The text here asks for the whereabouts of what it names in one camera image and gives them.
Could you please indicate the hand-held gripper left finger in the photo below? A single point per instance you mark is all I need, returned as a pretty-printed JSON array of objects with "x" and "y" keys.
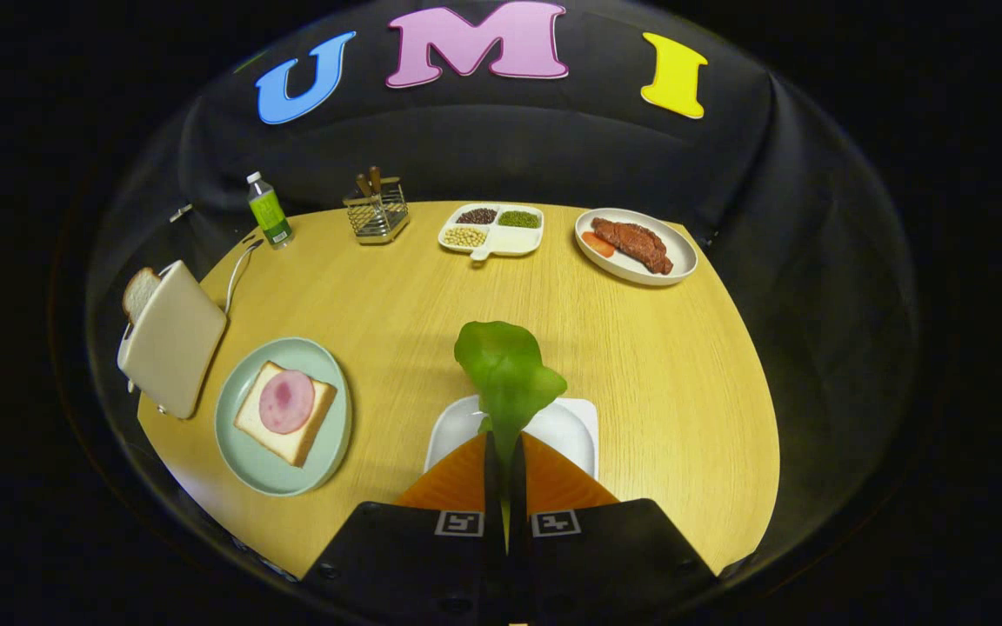
[{"x": 418, "y": 556}]

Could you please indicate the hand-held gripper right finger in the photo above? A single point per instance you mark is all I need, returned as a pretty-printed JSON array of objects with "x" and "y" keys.
[{"x": 597, "y": 556}]

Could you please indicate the green lettuce leaf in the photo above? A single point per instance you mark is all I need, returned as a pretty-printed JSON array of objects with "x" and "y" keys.
[{"x": 505, "y": 365}]

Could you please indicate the toasted bread slice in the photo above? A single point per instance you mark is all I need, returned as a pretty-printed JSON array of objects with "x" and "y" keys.
[{"x": 140, "y": 291}]

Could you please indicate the white square plate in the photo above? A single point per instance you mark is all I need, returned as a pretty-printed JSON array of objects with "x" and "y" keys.
[{"x": 566, "y": 426}]

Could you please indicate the pale green round plate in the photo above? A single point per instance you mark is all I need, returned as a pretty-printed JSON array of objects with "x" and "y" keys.
[{"x": 249, "y": 452}]

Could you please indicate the pink ham slice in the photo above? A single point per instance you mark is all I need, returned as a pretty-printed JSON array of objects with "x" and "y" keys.
[{"x": 286, "y": 402}]

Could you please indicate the square white bread slice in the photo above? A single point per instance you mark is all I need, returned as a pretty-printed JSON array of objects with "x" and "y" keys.
[{"x": 250, "y": 419}]

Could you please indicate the orange carrot slice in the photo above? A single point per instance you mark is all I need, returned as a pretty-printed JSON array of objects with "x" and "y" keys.
[{"x": 598, "y": 245}]

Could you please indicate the white round plate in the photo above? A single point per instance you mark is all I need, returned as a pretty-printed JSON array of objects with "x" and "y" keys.
[{"x": 682, "y": 254}]

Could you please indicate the brown steak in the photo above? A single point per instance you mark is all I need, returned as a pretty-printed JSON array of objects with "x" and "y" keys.
[{"x": 631, "y": 242}]

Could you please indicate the pile of yellow beans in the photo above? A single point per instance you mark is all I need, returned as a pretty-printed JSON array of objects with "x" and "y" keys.
[{"x": 464, "y": 236}]

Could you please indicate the white toaster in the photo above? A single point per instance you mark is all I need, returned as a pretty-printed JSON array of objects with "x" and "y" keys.
[{"x": 175, "y": 339}]

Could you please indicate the white divided dish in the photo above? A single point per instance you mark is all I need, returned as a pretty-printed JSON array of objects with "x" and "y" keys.
[{"x": 510, "y": 242}]

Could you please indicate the pile of red beans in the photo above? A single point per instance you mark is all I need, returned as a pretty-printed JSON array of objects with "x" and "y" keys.
[{"x": 477, "y": 216}]

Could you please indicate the pile of green beans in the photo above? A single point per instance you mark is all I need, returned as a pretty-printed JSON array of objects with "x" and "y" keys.
[{"x": 519, "y": 219}]

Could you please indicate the green label water bottle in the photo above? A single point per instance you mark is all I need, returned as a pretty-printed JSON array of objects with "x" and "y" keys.
[{"x": 270, "y": 216}]

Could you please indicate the black backdrop cloth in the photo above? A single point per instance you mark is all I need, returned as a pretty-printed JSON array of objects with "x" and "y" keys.
[{"x": 501, "y": 148}]

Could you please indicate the silver cloth clip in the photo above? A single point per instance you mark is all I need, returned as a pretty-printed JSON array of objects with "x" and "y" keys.
[{"x": 180, "y": 212}]

